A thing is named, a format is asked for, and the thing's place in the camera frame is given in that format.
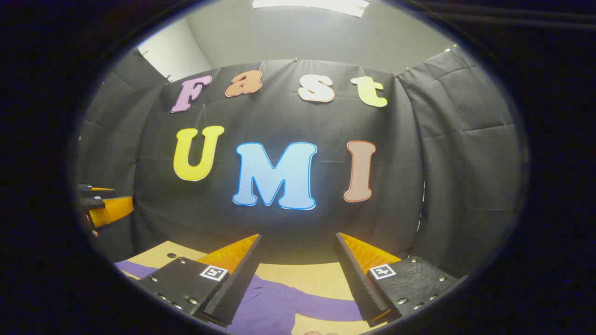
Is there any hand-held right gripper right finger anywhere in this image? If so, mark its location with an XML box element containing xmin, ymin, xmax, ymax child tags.
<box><xmin>335</xmin><ymin>233</ymin><xmax>459</xmax><ymax>327</ymax></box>

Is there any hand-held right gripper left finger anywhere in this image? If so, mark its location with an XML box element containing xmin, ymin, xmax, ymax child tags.
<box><xmin>137</xmin><ymin>234</ymin><xmax>262</xmax><ymax>326</ymax></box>

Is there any purple buttoned shirt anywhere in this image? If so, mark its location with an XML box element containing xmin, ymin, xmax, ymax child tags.
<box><xmin>114</xmin><ymin>260</ymin><xmax>364</xmax><ymax>335</ymax></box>

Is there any white ceiling light panel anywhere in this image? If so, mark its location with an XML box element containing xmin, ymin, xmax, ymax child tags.
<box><xmin>251</xmin><ymin>0</ymin><xmax>370</xmax><ymax>18</ymax></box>

